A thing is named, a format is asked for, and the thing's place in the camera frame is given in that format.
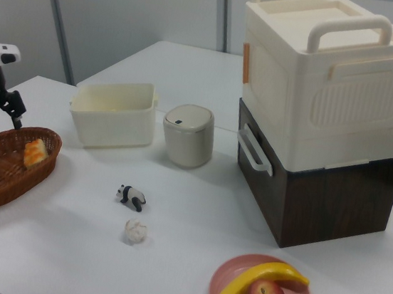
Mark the open cream plastic bin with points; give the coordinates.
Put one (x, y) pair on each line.
(113, 126)

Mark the black and white panda toy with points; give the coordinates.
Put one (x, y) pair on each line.
(131, 194)

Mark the crumpled white paper ball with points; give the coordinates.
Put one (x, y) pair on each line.
(135, 231)

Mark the dark wooden drawer box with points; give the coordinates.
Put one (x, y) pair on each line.
(336, 207)

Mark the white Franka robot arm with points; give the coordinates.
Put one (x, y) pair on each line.
(3, 53)

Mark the small beige lidded trash can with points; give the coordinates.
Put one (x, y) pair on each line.
(186, 138)

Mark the yellow banana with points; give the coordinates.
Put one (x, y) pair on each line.
(240, 285)

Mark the orange glazed bread loaf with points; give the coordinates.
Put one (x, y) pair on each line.
(35, 153)

